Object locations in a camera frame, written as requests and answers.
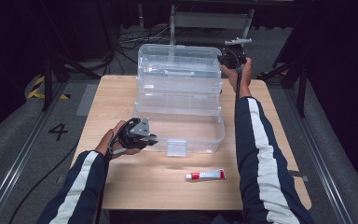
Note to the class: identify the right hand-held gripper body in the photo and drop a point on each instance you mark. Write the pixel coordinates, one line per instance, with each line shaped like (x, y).
(236, 56)

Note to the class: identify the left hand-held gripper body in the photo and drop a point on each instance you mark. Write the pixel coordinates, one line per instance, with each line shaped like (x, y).
(133, 137)

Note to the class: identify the clear plastic storage box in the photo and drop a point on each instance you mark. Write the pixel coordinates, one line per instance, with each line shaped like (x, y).
(180, 102)

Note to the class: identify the red and white tube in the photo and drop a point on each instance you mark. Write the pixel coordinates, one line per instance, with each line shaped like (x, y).
(208, 174)

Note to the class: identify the person's right hand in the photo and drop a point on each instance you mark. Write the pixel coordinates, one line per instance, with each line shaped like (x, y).
(245, 76)

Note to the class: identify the person's left hand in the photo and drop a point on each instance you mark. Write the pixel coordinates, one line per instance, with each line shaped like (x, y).
(108, 143)

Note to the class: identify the black metal stand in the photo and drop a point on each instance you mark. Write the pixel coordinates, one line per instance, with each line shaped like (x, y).
(301, 81)
(47, 84)

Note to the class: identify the grey tape piece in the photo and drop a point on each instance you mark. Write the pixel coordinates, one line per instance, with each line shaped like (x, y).
(300, 174)

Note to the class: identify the grey metal table frame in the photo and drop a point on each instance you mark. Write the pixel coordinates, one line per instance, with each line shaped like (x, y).
(211, 20)

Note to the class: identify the metal floor rail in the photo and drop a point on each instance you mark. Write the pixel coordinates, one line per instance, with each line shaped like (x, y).
(21, 158)
(304, 124)

